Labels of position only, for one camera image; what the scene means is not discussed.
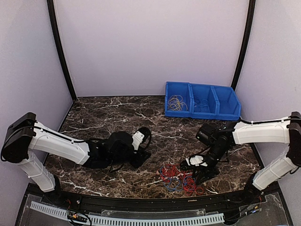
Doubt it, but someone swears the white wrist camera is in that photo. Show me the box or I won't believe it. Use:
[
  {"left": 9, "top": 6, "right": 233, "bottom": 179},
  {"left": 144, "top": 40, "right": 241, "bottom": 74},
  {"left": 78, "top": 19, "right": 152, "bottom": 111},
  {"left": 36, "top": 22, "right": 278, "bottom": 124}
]
[
  {"left": 132, "top": 131, "right": 144, "bottom": 150},
  {"left": 180, "top": 155, "right": 207, "bottom": 170}
]

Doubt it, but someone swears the red blue cable pile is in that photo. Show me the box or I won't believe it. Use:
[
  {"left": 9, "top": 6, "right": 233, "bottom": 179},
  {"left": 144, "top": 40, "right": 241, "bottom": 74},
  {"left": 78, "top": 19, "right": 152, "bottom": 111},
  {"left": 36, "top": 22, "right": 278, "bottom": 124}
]
[{"left": 158, "top": 162, "right": 205, "bottom": 196}]

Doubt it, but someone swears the white slotted cable duct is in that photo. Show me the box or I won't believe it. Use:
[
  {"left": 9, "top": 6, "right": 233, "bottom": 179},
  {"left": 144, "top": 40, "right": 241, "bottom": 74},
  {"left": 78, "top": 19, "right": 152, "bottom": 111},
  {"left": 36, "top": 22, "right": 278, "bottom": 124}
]
[{"left": 30, "top": 201, "right": 224, "bottom": 226}]

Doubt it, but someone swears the middle blue storage bin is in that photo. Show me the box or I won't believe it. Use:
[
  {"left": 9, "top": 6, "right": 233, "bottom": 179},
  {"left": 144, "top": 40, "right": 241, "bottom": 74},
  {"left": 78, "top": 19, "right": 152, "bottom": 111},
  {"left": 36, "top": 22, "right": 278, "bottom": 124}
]
[{"left": 190, "top": 83, "right": 219, "bottom": 120}]

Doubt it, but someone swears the black right corner post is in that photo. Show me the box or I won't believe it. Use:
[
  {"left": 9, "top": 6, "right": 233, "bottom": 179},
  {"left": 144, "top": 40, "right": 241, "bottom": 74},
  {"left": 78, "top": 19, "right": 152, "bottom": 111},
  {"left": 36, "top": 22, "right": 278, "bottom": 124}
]
[{"left": 231, "top": 0, "right": 256, "bottom": 91}]

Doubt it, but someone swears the blue storage bin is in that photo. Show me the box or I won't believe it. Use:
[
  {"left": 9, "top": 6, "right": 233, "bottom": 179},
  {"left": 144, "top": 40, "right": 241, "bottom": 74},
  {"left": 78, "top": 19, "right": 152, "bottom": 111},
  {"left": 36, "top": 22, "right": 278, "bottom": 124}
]
[
  {"left": 165, "top": 81, "right": 192, "bottom": 118},
  {"left": 213, "top": 86, "right": 241, "bottom": 121},
  {"left": 190, "top": 83, "right": 219, "bottom": 120}
]

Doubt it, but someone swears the black corner post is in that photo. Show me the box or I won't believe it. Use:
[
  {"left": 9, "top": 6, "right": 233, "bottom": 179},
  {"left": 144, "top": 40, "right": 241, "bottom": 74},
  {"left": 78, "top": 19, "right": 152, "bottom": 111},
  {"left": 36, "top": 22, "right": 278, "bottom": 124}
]
[
  {"left": 231, "top": 0, "right": 256, "bottom": 91},
  {"left": 46, "top": 0, "right": 77, "bottom": 102}
]

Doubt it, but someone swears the black front rail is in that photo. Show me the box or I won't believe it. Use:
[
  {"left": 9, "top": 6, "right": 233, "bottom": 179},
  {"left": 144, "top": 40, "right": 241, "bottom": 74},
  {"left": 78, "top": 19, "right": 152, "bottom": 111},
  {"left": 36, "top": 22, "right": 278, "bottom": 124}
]
[{"left": 25, "top": 183, "right": 290, "bottom": 221}]

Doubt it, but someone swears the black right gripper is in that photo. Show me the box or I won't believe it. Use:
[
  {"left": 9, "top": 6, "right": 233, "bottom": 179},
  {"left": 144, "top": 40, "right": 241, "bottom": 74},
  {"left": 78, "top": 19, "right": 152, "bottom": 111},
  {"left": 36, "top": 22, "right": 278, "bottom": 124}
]
[{"left": 192, "top": 144, "right": 229, "bottom": 185}]

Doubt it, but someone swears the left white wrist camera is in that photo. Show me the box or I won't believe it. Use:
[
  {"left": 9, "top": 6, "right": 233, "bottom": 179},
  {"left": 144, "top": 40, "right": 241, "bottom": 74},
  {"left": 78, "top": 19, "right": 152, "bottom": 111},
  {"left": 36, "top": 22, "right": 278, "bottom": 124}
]
[{"left": 132, "top": 131, "right": 144, "bottom": 150}]

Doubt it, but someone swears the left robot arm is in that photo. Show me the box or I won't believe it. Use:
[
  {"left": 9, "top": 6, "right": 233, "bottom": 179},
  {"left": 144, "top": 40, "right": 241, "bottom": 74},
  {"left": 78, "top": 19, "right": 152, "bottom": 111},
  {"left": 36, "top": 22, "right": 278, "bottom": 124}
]
[{"left": 0, "top": 112, "right": 151, "bottom": 205}]

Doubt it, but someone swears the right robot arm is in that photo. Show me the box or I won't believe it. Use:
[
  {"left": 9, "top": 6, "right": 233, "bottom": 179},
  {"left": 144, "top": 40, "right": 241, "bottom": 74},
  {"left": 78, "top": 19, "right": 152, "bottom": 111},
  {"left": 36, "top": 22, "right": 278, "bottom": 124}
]
[{"left": 181, "top": 112, "right": 301, "bottom": 204}]

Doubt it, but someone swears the black left corner post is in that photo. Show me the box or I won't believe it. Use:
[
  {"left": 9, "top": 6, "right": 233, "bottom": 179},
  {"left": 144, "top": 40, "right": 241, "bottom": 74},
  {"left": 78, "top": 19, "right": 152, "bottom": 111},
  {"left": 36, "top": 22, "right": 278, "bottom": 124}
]
[{"left": 46, "top": 0, "right": 77, "bottom": 102}]

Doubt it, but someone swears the left blue storage bin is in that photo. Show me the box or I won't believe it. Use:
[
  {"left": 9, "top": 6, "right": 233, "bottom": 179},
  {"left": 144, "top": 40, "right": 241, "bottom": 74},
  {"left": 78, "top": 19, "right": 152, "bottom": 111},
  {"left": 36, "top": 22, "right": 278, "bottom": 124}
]
[{"left": 165, "top": 81, "right": 192, "bottom": 118}]

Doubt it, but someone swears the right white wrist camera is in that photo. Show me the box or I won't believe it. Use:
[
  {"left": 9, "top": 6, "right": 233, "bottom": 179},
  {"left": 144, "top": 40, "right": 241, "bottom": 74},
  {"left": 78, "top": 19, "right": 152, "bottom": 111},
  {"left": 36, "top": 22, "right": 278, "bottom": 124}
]
[{"left": 180, "top": 155, "right": 207, "bottom": 170}]

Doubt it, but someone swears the right blue storage bin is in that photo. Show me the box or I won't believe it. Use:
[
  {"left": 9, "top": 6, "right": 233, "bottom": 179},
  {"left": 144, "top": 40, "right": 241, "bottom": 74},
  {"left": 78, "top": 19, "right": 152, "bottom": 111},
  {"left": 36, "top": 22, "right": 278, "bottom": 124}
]
[{"left": 213, "top": 86, "right": 241, "bottom": 121}]

